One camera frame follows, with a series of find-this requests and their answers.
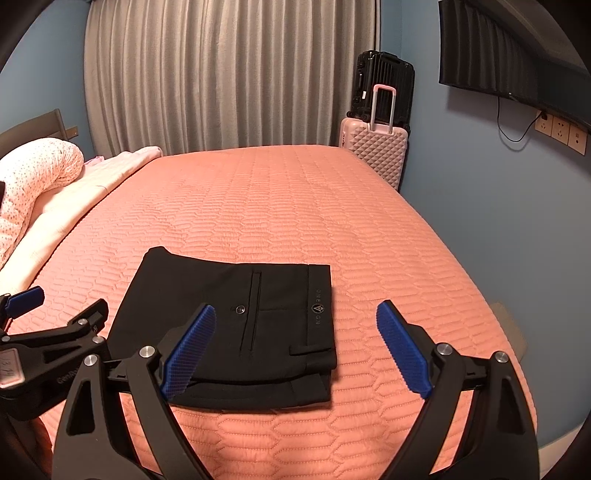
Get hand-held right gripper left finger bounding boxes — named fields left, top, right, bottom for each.
left=48, top=302, right=218, bottom=480

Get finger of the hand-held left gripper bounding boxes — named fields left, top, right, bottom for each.
left=0, top=285, right=45, bottom=329
left=0, top=298, right=112, bottom=366

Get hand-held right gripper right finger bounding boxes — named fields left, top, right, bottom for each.
left=375, top=299, right=541, bottom=480

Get black pants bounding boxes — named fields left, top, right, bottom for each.
left=107, top=246, right=334, bottom=409

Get pink plaid blanket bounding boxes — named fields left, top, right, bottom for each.
left=0, top=145, right=163, bottom=296

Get floral pink pillow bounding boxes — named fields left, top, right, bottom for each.
left=0, top=137, right=85, bottom=268

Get grey headboard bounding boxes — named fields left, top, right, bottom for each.
left=0, top=109, right=79, bottom=160

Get bed with orange quilted bedspread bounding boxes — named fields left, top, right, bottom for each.
left=0, top=144, right=539, bottom=480

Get pink suitcase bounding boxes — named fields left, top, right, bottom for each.
left=339, top=84, right=410, bottom=192

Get black suitcase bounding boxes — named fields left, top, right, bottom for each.
left=346, top=50, right=415, bottom=130

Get grey curtain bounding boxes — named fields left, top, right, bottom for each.
left=83, top=0, right=382, bottom=157

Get black cable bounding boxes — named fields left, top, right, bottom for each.
left=496, top=95, right=546, bottom=141

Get black wall television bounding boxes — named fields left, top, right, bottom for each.
left=438, top=0, right=591, bottom=125

